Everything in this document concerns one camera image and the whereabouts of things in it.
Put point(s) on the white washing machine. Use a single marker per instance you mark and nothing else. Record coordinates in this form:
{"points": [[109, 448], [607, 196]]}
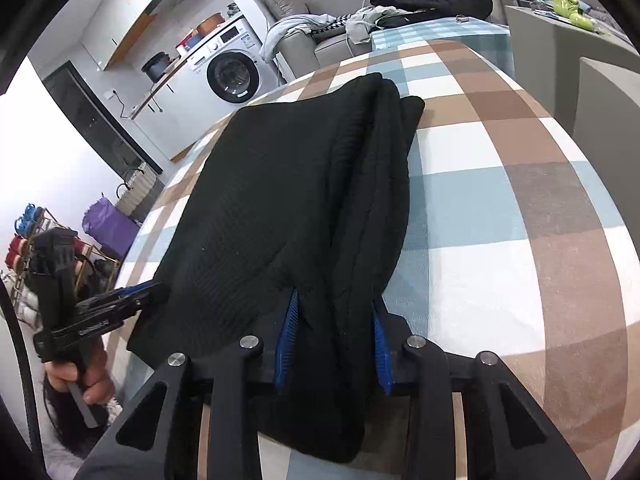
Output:
{"points": [[235, 70]]}

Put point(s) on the grey sofa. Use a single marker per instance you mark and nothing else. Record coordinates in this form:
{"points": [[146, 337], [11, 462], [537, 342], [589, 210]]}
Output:
{"points": [[330, 52]]}

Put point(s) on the woven laundry basket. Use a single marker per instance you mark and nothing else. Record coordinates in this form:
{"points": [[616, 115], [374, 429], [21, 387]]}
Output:
{"points": [[137, 192]]}

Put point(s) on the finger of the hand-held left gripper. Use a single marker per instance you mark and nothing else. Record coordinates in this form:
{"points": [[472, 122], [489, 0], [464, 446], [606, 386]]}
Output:
{"points": [[132, 288], [142, 305]]}

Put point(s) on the green plush toy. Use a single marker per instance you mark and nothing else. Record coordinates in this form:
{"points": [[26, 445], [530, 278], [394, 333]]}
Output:
{"points": [[567, 7]]}

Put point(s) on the white wall cabinets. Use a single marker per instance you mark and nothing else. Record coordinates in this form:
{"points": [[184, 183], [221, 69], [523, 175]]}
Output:
{"points": [[120, 15]]}

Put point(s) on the grey pillow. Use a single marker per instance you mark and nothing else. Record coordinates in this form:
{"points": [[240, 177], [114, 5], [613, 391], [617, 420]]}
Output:
{"points": [[280, 2]]}

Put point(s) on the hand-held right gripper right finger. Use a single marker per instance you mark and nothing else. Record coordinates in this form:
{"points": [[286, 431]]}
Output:
{"points": [[381, 350]]}

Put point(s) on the black cooking pot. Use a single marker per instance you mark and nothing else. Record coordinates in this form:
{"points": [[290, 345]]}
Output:
{"points": [[155, 67]]}

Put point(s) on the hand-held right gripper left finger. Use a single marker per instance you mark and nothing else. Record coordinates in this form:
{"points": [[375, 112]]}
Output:
{"points": [[287, 340]]}

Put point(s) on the metal shoe rack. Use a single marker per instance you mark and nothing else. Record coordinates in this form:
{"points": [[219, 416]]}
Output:
{"points": [[20, 255]]}

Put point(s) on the person's left hand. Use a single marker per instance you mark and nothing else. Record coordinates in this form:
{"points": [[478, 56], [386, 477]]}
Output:
{"points": [[97, 380]]}

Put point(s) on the houndstooth cushion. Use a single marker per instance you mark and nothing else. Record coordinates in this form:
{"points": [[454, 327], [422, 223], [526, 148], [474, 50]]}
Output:
{"points": [[332, 24]]}

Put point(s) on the pale grey garment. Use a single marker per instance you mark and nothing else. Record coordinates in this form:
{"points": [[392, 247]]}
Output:
{"points": [[370, 22]]}

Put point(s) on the light grey blanket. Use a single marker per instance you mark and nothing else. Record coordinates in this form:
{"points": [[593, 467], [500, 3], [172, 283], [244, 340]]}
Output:
{"points": [[290, 30]]}

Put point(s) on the black door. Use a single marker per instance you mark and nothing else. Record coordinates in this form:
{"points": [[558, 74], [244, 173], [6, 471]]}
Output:
{"points": [[95, 115]]}

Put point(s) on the black knit sweater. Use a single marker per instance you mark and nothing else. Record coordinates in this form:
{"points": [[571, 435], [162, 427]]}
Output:
{"points": [[280, 185]]}

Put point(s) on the teal checkered tablecloth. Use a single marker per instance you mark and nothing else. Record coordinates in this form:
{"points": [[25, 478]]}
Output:
{"points": [[450, 28]]}

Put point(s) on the purple bag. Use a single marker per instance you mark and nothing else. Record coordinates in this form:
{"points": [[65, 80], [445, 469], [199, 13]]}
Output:
{"points": [[110, 230]]}

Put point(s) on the beige cabinet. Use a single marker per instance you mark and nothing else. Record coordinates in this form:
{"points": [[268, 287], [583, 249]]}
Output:
{"points": [[540, 45], [615, 110]]}

